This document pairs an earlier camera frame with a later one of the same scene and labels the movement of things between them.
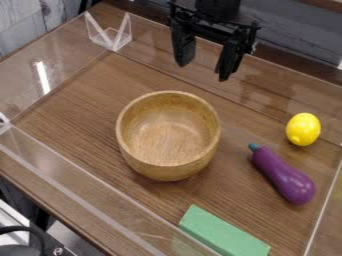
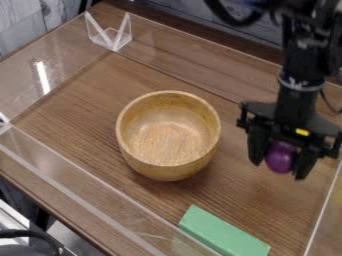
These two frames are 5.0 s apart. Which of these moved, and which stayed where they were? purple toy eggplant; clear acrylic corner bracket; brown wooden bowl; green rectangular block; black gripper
Moved: black gripper; purple toy eggplant
Stayed: clear acrylic corner bracket; brown wooden bowl; green rectangular block
